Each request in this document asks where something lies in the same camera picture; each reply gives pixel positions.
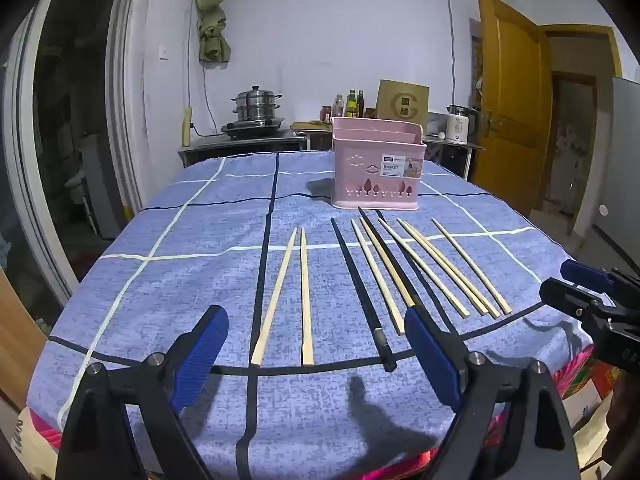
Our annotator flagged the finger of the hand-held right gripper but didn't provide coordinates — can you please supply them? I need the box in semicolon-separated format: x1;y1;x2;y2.
560;259;618;295
539;277;608;322

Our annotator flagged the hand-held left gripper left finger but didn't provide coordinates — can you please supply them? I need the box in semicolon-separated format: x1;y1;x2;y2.
56;304;230;480

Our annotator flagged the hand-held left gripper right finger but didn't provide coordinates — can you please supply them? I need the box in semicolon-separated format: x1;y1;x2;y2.
404;306;583;480

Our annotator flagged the wooden chopstick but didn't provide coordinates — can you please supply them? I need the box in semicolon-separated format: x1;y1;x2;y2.
299;227;315;367
402;221;501;320
378;217;471;319
431;217;513;316
350;218;406;337
359;216;417;309
396;217;491;317
250;227;298;366

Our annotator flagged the pink plastic basket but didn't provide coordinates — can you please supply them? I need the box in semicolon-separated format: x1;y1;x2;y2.
331;117;427;209

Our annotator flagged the blue plaid tablecloth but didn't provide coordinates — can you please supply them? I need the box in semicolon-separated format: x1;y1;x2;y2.
27;152;596;480

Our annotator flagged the black chopstick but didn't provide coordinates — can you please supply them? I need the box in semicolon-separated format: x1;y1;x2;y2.
376;210;451;333
357;206;422;312
330;217;398;373

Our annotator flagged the grey flat board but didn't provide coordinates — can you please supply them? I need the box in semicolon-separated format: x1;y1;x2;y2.
572;76;640;266

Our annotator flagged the yellow wooden door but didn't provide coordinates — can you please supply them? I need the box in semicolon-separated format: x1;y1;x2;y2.
475;0;553;217

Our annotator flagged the white electric kettle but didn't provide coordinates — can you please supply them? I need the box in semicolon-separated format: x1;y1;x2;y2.
445;105;481;145

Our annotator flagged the steel table with cooker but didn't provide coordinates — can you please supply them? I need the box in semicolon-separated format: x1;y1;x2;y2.
177;129;308;168

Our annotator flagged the black induction cooker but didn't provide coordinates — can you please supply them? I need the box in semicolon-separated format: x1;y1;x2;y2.
221;118;286;139

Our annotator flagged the brown cardboard gift box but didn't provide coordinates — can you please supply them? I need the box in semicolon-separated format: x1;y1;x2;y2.
375;79;431;127

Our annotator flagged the stainless steel steamer pot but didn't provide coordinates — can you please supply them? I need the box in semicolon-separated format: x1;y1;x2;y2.
231;86;282;123

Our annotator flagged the green hanging cloth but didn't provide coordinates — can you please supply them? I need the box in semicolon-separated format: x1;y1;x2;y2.
195;0;232;64

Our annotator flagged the white arched door frame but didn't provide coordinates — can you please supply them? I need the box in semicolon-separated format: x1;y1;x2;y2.
0;0;151;311

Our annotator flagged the grey wall cable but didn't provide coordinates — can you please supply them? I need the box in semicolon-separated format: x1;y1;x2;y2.
444;0;459;107

